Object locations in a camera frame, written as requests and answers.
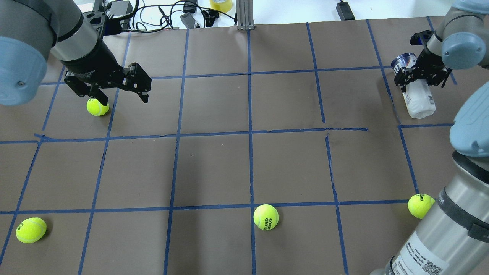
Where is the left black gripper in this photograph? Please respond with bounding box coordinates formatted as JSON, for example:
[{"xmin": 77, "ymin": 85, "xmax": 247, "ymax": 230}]
[{"xmin": 63, "ymin": 39, "xmax": 152, "ymax": 106}]

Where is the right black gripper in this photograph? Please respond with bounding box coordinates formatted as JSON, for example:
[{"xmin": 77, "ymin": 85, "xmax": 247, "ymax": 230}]
[{"xmin": 393, "ymin": 30, "xmax": 452, "ymax": 89}]

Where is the white blue tennis ball can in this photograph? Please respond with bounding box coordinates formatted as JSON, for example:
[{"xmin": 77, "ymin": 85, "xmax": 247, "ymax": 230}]
[{"xmin": 391, "ymin": 53, "xmax": 436, "ymax": 120}]

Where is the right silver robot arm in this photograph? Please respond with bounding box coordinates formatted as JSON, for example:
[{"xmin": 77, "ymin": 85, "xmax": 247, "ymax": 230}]
[{"xmin": 372, "ymin": 0, "xmax": 489, "ymax": 275}]

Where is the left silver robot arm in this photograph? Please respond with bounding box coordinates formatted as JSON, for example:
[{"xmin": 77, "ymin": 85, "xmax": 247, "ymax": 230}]
[{"xmin": 0, "ymin": 0, "xmax": 152, "ymax": 106}]

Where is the tennis ball under left gripper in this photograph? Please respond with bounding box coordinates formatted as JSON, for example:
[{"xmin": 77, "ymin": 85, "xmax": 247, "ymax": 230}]
[{"xmin": 86, "ymin": 99, "xmax": 110, "ymax": 116}]

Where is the tennis ball under gripper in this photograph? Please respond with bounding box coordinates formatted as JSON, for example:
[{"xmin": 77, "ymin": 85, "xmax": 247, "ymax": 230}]
[
  {"xmin": 86, "ymin": 99, "xmax": 110, "ymax": 116},
  {"xmin": 408, "ymin": 194, "xmax": 436, "ymax": 219}
]

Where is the tennis ball under right gripper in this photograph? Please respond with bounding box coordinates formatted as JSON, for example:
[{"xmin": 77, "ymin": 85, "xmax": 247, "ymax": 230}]
[{"xmin": 408, "ymin": 194, "xmax": 436, "ymax": 219}]

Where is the front tennis ball with print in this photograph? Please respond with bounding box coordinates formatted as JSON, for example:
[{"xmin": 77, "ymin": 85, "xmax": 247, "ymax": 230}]
[{"xmin": 15, "ymin": 217, "xmax": 47, "ymax": 244}]

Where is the centre back tennis ball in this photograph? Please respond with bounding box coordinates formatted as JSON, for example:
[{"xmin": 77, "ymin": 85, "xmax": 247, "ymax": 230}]
[{"xmin": 253, "ymin": 204, "xmax": 279, "ymax": 230}]

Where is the black power adapter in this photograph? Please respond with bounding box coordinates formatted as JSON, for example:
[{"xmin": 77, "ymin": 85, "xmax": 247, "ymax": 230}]
[{"xmin": 336, "ymin": 0, "xmax": 356, "ymax": 21}]

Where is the yellow tape roll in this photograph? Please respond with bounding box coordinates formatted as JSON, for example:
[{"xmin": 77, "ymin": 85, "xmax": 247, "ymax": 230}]
[{"xmin": 209, "ymin": 0, "xmax": 233, "ymax": 13}]

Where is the aluminium frame post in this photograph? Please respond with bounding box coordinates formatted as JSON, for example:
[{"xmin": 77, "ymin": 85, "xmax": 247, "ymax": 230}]
[{"xmin": 236, "ymin": 0, "xmax": 256, "ymax": 30}]

